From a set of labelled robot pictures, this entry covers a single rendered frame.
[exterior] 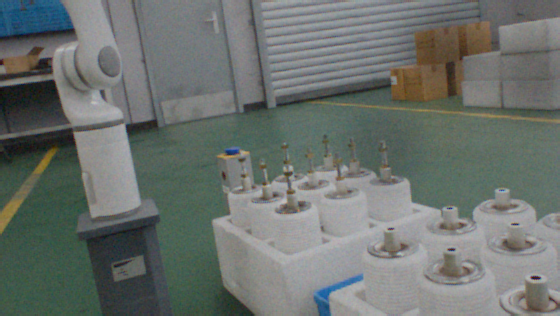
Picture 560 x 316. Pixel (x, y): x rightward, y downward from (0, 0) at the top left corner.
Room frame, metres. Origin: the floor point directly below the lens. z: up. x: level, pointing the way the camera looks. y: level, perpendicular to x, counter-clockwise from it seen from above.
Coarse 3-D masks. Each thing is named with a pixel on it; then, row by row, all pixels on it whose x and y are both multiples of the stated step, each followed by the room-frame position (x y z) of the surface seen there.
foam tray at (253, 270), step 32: (224, 224) 1.20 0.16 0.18; (320, 224) 1.10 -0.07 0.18; (384, 224) 1.03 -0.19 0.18; (416, 224) 1.04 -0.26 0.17; (224, 256) 1.21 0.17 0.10; (256, 256) 1.02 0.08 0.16; (288, 256) 0.94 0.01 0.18; (320, 256) 0.94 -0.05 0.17; (352, 256) 0.97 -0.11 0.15; (256, 288) 1.04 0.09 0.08; (288, 288) 0.91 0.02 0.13; (320, 288) 0.94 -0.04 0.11
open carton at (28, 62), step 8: (32, 48) 5.03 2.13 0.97; (40, 48) 5.22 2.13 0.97; (16, 56) 5.02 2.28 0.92; (24, 56) 5.02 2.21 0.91; (32, 56) 5.16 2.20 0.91; (0, 64) 5.13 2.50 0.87; (8, 64) 5.01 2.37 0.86; (16, 64) 5.02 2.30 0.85; (24, 64) 5.02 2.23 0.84; (32, 64) 5.11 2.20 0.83; (8, 72) 5.01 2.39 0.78; (16, 72) 5.01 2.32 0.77
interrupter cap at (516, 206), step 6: (510, 198) 0.86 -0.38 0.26; (480, 204) 0.85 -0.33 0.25; (486, 204) 0.85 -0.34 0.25; (492, 204) 0.85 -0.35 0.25; (510, 204) 0.84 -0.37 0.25; (516, 204) 0.83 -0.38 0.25; (522, 204) 0.82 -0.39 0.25; (480, 210) 0.83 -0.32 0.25; (486, 210) 0.82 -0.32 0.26; (492, 210) 0.82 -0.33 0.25; (498, 210) 0.81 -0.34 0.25; (504, 210) 0.81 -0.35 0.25; (510, 210) 0.80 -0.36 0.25; (516, 210) 0.80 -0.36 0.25; (522, 210) 0.80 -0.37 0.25
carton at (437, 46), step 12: (420, 36) 4.75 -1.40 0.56; (432, 36) 4.59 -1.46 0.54; (444, 36) 4.59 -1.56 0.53; (456, 36) 4.63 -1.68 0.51; (420, 48) 4.77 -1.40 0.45; (432, 48) 4.61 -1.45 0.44; (444, 48) 4.58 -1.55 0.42; (456, 48) 4.63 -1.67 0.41; (420, 60) 4.78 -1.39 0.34; (432, 60) 4.62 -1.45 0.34; (444, 60) 4.58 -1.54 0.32; (456, 60) 4.62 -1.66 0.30
